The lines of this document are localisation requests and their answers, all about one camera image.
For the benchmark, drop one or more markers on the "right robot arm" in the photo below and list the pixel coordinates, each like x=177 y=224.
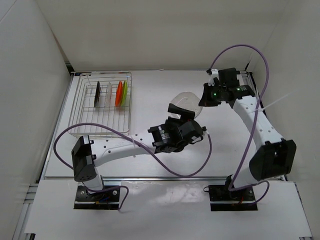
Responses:
x=274 y=154

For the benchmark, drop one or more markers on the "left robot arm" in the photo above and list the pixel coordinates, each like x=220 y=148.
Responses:
x=170 y=137

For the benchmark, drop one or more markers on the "orange plate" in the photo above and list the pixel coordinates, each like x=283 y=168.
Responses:
x=119 y=94

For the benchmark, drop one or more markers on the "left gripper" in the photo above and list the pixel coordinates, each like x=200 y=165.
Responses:
x=185 y=114

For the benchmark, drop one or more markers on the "aluminium rail front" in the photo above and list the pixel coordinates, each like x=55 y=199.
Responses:
x=201 y=178

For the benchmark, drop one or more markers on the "wire dish rack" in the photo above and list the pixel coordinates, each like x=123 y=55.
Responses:
x=83 y=110

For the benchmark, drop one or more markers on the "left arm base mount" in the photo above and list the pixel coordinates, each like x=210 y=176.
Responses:
x=108 y=200

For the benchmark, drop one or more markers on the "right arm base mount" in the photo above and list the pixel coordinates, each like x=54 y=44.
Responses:
x=222 y=200

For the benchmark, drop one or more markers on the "black plate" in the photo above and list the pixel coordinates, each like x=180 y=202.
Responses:
x=97 y=94

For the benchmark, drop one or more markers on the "white cable tie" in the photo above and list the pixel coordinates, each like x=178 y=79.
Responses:
x=274 y=102

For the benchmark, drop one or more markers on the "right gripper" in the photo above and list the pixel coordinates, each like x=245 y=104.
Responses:
x=205 y=100

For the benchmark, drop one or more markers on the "green plate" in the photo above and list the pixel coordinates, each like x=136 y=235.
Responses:
x=124 y=93

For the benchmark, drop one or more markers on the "clear speckled plate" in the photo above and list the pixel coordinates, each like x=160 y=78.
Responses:
x=189 y=101

